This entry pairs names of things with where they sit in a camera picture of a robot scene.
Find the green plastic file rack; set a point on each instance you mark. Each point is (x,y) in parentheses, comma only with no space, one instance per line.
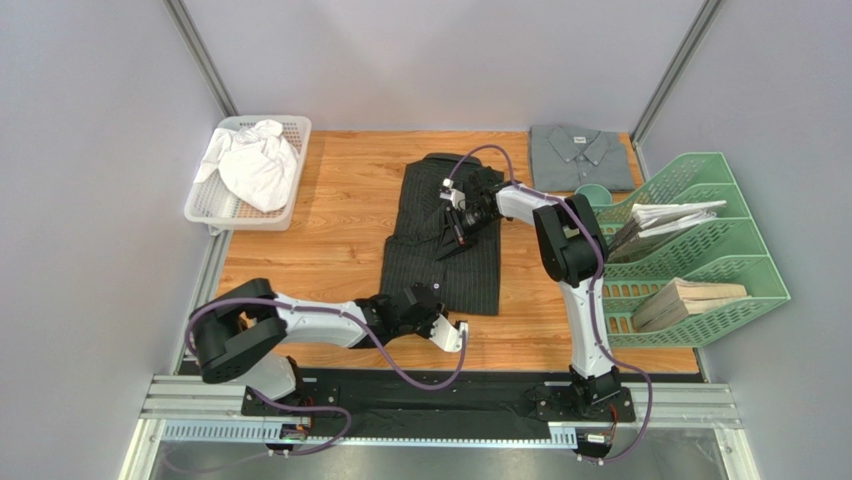
(726,249)

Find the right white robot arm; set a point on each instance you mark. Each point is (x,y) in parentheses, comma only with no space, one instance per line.
(573,254)

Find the right corner aluminium post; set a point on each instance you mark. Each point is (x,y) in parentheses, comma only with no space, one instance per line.
(689,45)

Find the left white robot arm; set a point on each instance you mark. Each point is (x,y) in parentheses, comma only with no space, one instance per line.
(234,337)

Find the white shirt in basket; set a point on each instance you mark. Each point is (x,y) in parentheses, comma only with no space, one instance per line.
(256,163)

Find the dark pinstriped long sleeve shirt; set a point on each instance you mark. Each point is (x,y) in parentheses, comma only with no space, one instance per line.
(420,250)

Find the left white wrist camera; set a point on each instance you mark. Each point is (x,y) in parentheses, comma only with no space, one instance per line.
(448,336)

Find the white plastic laundry basket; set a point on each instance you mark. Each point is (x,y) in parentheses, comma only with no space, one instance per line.
(212,204)

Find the left corner aluminium post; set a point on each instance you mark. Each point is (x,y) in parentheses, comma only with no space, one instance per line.
(188,30)

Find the aluminium frame rail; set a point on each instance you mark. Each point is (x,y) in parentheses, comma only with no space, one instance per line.
(695,430)

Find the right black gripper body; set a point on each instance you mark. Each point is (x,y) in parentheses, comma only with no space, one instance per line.
(463,217)

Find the white papers in rack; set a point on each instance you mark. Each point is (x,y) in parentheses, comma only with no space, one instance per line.
(650,226)

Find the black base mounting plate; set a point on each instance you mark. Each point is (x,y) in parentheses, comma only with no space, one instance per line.
(478,405)

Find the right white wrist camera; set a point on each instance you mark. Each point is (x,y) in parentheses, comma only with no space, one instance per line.
(453,196)

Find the folded grey shirt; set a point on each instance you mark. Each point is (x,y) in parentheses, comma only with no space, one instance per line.
(563,158)

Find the corner aluminium post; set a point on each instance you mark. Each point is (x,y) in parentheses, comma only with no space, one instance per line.
(689,45)
(188,30)

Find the brown book in rack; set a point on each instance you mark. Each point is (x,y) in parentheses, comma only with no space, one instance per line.
(680,299)

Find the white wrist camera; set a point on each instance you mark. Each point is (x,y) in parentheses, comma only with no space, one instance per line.
(453,196)
(448,336)

